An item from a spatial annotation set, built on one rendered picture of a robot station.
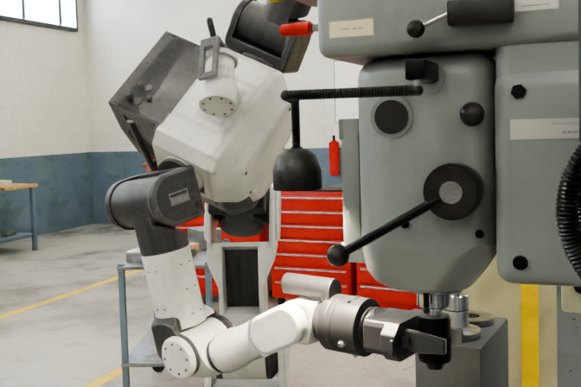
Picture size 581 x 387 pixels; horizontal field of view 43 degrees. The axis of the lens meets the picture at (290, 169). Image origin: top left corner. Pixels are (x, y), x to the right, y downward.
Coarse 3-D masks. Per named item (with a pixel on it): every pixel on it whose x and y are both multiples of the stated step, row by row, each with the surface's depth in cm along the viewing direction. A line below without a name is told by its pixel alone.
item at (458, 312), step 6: (468, 300) 134; (450, 306) 133; (456, 306) 133; (462, 306) 133; (468, 306) 134; (444, 312) 134; (450, 312) 133; (456, 312) 133; (462, 312) 133; (468, 312) 134; (450, 318) 133; (456, 318) 133; (462, 318) 133; (468, 318) 134; (456, 324) 133; (462, 324) 133; (468, 324) 134
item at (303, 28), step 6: (288, 24) 120; (294, 24) 120; (300, 24) 119; (306, 24) 119; (312, 24) 119; (282, 30) 120; (288, 30) 120; (294, 30) 120; (300, 30) 119; (306, 30) 119; (312, 30) 119
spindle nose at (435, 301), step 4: (420, 296) 104; (432, 296) 102; (436, 296) 102; (440, 296) 102; (444, 296) 103; (448, 296) 103; (420, 300) 104; (432, 300) 102; (436, 300) 102; (440, 300) 102; (444, 300) 103; (448, 300) 103; (420, 304) 104; (432, 304) 102; (436, 304) 102; (440, 304) 102; (444, 304) 103; (448, 304) 103; (432, 308) 102; (436, 308) 102; (440, 308) 103
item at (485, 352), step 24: (480, 312) 146; (480, 336) 133; (504, 336) 143; (456, 360) 129; (480, 360) 127; (504, 360) 143; (432, 384) 132; (456, 384) 130; (480, 384) 128; (504, 384) 143
